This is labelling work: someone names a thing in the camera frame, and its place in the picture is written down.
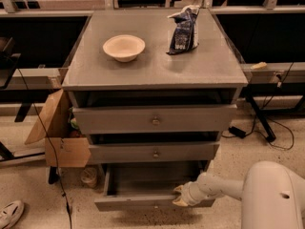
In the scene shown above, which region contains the black table leg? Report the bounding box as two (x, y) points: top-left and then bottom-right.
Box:
(245, 93), (276, 142)

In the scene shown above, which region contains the black cable on left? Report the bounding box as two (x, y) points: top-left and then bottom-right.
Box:
(15, 68), (73, 229)

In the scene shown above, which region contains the grey top drawer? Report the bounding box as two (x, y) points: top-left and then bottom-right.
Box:
(73, 104), (236, 135)

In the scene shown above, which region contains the open cardboard box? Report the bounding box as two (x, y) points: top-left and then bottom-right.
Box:
(25, 90), (91, 168)

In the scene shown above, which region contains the yellow sponge piece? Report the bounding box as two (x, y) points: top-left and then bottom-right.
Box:
(251, 62), (267, 70)

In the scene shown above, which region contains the grey drawer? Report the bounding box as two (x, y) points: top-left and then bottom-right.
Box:
(90, 141), (219, 163)
(73, 104), (236, 135)
(94, 160), (209, 211)

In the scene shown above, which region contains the grey bottom drawer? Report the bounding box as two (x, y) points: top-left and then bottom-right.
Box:
(94, 160), (209, 211)

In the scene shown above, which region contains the grey middle drawer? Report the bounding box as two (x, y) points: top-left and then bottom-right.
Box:
(90, 141), (219, 163)

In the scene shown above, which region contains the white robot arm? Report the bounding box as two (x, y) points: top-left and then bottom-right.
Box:
(173, 161), (305, 229)

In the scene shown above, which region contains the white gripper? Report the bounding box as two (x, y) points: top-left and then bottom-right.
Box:
(173, 182), (211, 207)

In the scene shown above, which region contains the white sneaker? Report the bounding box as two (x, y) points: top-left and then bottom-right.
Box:
(0, 200), (24, 229)

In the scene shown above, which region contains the black power adapter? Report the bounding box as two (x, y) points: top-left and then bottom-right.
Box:
(229, 127), (246, 138)

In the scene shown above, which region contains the black floor cable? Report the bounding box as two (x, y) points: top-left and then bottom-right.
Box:
(221, 62), (295, 151)

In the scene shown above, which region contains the blue white snack bag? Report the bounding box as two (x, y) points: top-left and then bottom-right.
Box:
(168, 5), (200, 55)

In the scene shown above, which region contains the grey drawer cabinet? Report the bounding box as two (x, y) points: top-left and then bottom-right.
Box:
(62, 9), (249, 186)

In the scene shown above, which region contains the clear plastic cup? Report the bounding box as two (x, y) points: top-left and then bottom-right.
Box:
(81, 167), (97, 188)

